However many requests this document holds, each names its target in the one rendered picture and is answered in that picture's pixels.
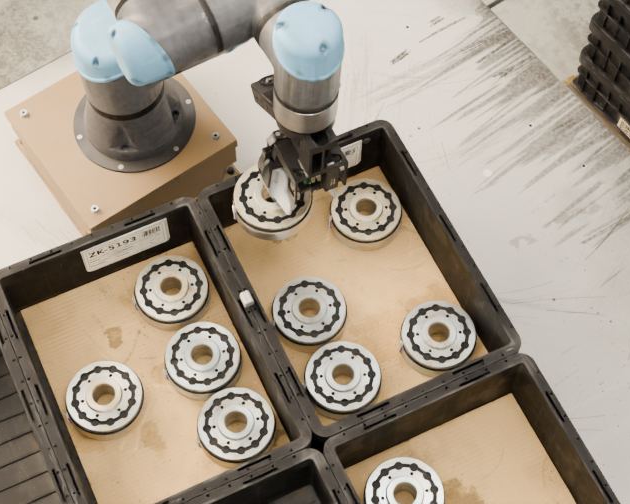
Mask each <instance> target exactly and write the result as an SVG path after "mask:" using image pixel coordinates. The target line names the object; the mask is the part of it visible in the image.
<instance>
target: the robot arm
mask: <svg viewBox="0 0 630 504"><path fill-rule="evenodd" d="M252 38H254V39H255V41H256V42H257V44H258V45H259V47H260V48H261V49H262V50H263V52H264V53H265V55H266V56H267V58H268V59H269V61H270V62H271V64H272V66H273V69H274V74H271V75H267V76H265V77H263V78H260V80H259V81H256V82H254V83H251V89H252V93H253V96H254V100H255V102H256V103H257V104H258V105H259V106H260V107H261V108H262V109H264V110H265V111H266V112H267V113H268V114H269V115H270V116H271V117H272V118H273V119H275V120H276V123H277V126H278V128H279V129H278V130H276V131H273V132H272V134H271V135H270V137H269V138H268V139H267V140H266V141H267V147H264V148H262V154H261V156H260V158H259V160H258V165H257V166H258V170H259V172H260V175H261V177H262V179H263V181H264V184H265V186H266V188H267V190H268V192H269V194H270V196H271V198H272V200H273V201H274V202H278V203H279V204H280V206H281V207H282V209H283V210H284V211H285V213H286V214H287V215H291V213H292V208H291V204H290V200H289V196H288V193H289V195H290V197H291V199H292V201H293V203H294V204H295V205H296V204H297V193H298V192H299V194H302V193H304V192H306V191H309V190H310V192H312V193H313V192H315V191H316V190H318V189H321V186H322V187H323V189H324V191H325V192H327V191H329V193H330V194H331V195H332V196H333V197H334V198H335V197H336V192H335V189H334V188H336V187H338V179H339V178H340V180H341V182H342V183H343V185H344V186H345V185H346V181H347V172H348V160H347V159H346V157H345V155H344V153H343V152H342V150H341V148H340V146H339V145H338V138H337V136H336V134H335V132H334V131H333V129H332V128H333V126H334V123H335V118H336V115H337V110H338V98H339V89H340V87H341V82H340V79H341V68H342V61H343V58H344V52H345V43H344V38H343V26H342V23H341V20H340V18H339V17H338V15H337V14H336V13H335V12H334V11H333V10H332V9H329V8H327V7H325V6H324V5H323V4H321V3H318V2H313V1H310V0H99V1H97V2H95V3H93V4H92V5H90V6H89V7H88V8H86V9H85V10H84V11H83V12H82V13H81V14H80V16H79V17H78V19H77V20H76V22H75V25H74V27H73V29H72V33H71V48H72V55H73V61H74V65H75V67H76V69H77V71H78V72H79V75H80V78H81V81H82V84H83V87H84V90H85V93H86V96H87V102H86V106H85V110H84V125H85V129H86V132H87V135H88V137H89V140H90V142H91V143H92V145H93V146H94V147H95V148H96V149H97V150H98V151H100V152H101V153H103V154H104V155H106V156H108V157H110V158H113V159H117V160H122V161H138V160H143V159H147V158H150V157H153V156H155V155H157V154H159V153H161V152H162V151H164V150H165V149H166V148H168V147H169V146H170V145H171V144H172V143H173V142H174V141H175V139H176V138H177V136H178V135H179V133H180V131H181V128H182V125H183V110H182V105H181V101H180V99H179V96H178V94H177V93H176V91H175V90H174V88H173V87H172V86H171V85H170V84H169V83H168V82H167V81H166V79H168V78H171V77H173V76H175V75H177V74H179V73H182V72H184V71H186V70H189V69H191V68H193V67H195V66H198V65H200V64H202V63H204V62H207V61H209V60H211V59H213V58H216V57H218V56H220V55H222V54H228V53H230V52H232V51H234V50H235V49H236V48H237V47H239V46H241V45H243V44H245V43H247V42H248V41H249V40H250V39H252ZM340 160H341V162H340ZM342 166H344V175H343V173H342V171H341V170H340V167H342ZM291 183H292V185H293V187H294V193H293V191H292V189H291V187H290V185H291Z"/></svg>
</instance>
